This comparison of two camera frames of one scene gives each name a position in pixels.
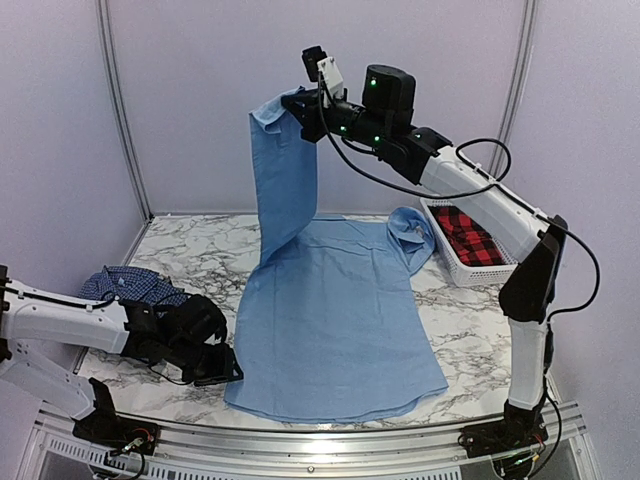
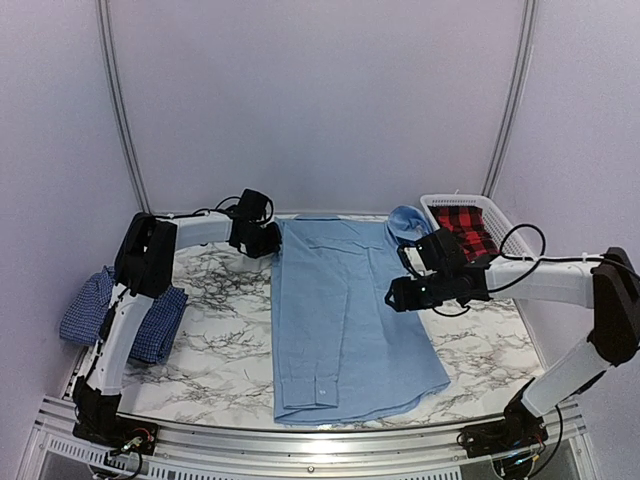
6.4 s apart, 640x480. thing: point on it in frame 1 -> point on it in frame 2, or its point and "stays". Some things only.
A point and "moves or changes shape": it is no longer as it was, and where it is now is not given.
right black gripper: x=310 y=118 -> x=404 y=298
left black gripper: x=222 y=370 -> x=271 y=245
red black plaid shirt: x=472 y=244 stays
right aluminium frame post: x=515 y=82 stays
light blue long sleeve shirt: x=333 y=326 moves or changes shape
